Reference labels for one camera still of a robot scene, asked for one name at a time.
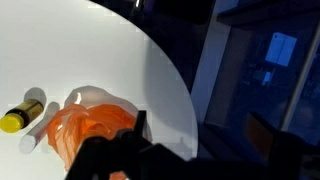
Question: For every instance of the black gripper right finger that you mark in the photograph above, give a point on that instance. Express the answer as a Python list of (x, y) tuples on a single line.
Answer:
[(261, 136)]

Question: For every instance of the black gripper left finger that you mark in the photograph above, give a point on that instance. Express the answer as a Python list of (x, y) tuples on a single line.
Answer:
[(141, 121)]

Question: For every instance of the orange plastic bag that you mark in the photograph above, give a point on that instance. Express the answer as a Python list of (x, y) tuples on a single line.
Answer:
[(90, 123)]

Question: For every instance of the white cylindrical bottle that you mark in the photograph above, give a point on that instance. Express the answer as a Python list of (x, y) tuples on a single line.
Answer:
[(38, 131)]

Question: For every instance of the amber bottle with yellow cap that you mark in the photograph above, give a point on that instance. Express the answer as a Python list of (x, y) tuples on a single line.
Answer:
[(20, 116)]

